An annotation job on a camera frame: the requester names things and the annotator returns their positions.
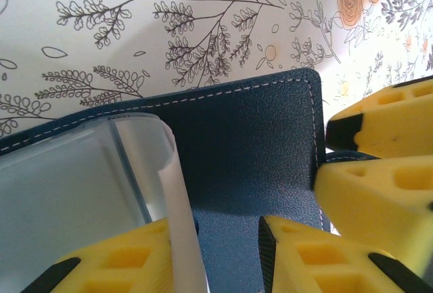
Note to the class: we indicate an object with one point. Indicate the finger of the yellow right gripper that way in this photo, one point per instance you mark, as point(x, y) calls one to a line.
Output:
point(389, 124)
point(379, 201)

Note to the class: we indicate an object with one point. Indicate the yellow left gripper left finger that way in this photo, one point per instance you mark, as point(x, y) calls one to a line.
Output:
point(111, 266)

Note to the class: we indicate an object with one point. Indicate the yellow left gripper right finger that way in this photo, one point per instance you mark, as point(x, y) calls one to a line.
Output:
point(314, 266)

